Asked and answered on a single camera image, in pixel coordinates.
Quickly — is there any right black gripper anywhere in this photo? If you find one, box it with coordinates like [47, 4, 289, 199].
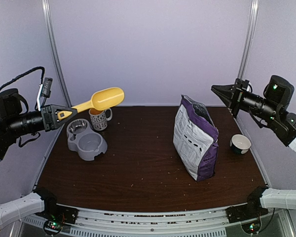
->
[211, 79, 279, 123]

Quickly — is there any yellow plastic scoop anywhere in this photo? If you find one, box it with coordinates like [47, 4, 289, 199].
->
[72, 87, 125, 113]

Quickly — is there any purple pet food bag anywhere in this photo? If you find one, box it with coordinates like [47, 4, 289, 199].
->
[173, 95, 219, 182]

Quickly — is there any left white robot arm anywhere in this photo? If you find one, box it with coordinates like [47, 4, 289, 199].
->
[0, 88, 77, 230]

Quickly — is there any grey double pet feeder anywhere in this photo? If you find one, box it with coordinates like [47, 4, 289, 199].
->
[66, 118, 108, 161]

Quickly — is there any patterned mug yellow inside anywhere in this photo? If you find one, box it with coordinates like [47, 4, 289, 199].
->
[89, 108, 112, 131]

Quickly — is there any white and blue bowl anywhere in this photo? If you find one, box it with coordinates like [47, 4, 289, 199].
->
[230, 134, 252, 155]

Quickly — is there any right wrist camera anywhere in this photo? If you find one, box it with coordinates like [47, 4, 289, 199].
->
[242, 79, 253, 93]

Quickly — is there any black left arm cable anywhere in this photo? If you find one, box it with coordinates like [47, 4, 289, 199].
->
[0, 66, 45, 109]

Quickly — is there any right aluminium frame post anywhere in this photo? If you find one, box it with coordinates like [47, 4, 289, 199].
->
[237, 0, 259, 79]

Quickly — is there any aluminium frame post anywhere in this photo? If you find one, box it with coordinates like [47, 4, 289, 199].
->
[237, 0, 259, 79]
[41, 0, 72, 106]

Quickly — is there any left aluminium frame post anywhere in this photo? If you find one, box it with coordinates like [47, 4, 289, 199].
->
[41, 0, 72, 106]

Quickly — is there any front aluminium rail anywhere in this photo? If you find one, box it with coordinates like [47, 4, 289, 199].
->
[16, 195, 291, 237]

